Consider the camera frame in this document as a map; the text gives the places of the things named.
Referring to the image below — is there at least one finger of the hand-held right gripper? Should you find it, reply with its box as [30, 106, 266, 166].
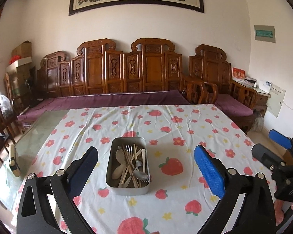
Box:
[269, 129, 293, 166]
[251, 143, 287, 174]

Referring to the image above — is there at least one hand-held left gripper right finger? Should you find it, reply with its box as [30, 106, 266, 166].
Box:
[194, 144, 277, 234]

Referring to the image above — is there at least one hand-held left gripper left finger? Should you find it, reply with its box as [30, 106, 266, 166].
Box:
[17, 146, 98, 234]

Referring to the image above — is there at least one metal tin box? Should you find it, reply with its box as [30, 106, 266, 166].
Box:
[105, 137, 152, 196]

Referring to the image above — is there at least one brown wooden chopstick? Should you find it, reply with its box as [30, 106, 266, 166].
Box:
[124, 162, 137, 188]

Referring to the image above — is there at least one metal fork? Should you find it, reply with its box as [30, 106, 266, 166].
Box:
[125, 145, 137, 173]

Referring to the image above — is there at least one grey fluffy duster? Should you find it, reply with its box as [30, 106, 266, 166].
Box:
[251, 110, 265, 132]

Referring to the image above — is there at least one white panel board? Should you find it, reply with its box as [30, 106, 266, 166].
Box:
[267, 82, 286, 119]

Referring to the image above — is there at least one wooden side table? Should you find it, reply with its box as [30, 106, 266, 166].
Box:
[254, 89, 269, 114]

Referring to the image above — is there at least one white telephone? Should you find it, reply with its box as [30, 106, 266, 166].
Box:
[259, 80, 271, 93]

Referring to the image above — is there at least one small purple seat cushion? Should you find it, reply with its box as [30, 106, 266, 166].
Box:
[213, 95, 254, 116]

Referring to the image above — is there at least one strawberry print tablecloth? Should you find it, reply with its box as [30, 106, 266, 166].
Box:
[12, 104, 277, 234]

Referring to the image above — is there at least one long purple seat cushion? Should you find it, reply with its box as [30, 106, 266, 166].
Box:
[17, 89, 190, 121]

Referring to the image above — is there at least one wooden block with black band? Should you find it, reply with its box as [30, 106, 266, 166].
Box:
[9, 144, 21, 177]

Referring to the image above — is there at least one red desk calendar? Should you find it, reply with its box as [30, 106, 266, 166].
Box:
[232, 67, 245, 82]

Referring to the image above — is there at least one carved wooden armchair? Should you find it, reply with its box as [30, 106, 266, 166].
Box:
[181, 44, 258, 132]

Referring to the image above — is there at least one carved wooden sofa bench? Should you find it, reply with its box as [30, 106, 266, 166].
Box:
[17, 38, 191, 132]

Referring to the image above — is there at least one clear plastic bag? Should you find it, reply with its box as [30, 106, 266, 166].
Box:
[0, 88, 12, 120]

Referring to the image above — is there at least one brown cardboard box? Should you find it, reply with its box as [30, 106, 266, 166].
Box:
[12, 41, 32, 58]

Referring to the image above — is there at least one grey wall electrical box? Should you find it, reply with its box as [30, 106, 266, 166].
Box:
[254, 25, 276, 43]

